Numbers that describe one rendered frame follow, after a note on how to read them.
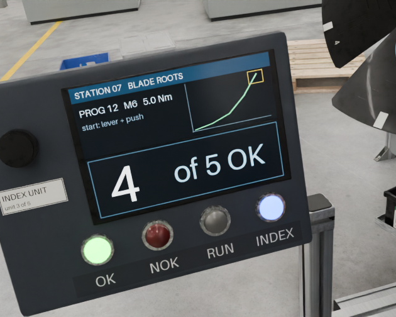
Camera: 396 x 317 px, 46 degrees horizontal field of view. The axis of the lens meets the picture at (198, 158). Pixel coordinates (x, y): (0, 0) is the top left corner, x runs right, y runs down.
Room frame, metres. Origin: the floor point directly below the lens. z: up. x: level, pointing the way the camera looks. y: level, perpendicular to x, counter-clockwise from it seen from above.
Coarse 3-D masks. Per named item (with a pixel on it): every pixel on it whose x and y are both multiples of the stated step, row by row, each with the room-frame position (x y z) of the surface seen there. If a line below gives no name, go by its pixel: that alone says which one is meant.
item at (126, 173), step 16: (96, 160) 0.33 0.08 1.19; (112, 160) 0.33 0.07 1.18; (128, 160) 0.33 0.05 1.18; (144, 160) 0.33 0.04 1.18; (96, 176) 0.32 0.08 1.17; (112, 176) 0.33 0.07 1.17; (128, 176) 0.33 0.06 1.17; (144, 176) 0.33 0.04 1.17; (96, 192) 0.32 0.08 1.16; (112, 192) 0.32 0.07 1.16; (128, 192) 0.32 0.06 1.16; (144, 192) 0.33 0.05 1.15; (112, 208) 0.32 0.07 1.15; (128, 208) 0.32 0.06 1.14; (144, 208) 0.32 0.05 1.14
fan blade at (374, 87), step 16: (384, 48) 0.91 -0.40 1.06; (368, 64) 0.91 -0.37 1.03; (384, 64) 0.89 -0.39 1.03; (352, 80) 0.91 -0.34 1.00; (368, 80) 0.89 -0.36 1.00; (384, 80) 0.87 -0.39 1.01; (336, 96) 0.91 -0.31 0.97; (352, 96) 0.89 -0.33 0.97; (368, 96) 0.86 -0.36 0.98; (384, 96) 0.85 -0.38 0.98; (352, 112) 0.86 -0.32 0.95; (368, 112) 0.85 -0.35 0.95; (384, 112) 0.83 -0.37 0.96; (384, 128) 0.81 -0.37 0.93
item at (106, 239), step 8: (88, 240) 0.31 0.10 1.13; (96, 240) 0.31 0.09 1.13; (104, 240) 0.31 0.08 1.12; (80, 248) 0.31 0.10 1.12; (88, 248) 0.30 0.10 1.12; (96, 248) 0.30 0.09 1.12; (104, 248) 0.30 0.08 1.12; (112, 248) 0.31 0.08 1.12; (88, 256) 0.30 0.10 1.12; (96, 256) 0.30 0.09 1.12; (104, 256) 0.30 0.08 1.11; (112, 256) 0.31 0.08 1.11; (96, 264) 0.30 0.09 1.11
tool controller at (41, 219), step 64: (128, 64) 0.35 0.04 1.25; (192, 64) 0.36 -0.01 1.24; (256, 64) 0.37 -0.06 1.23; (0, 128) 0.33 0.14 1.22; (64, 128) 0.33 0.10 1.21; (128, 128) 0.34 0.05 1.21; (192, 128) 0.34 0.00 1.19; (256, 128) 0.35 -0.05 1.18; (0, 192) 0.31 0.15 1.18; (64, 192) 0.32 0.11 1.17; (192, 192) 0.33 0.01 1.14; (256, 192) 0.34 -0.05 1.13; (64, 256) 0.30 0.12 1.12; (128, 256) 0.31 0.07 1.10; (192, 256) 0.31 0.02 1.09; (256, 256) 0.32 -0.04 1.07
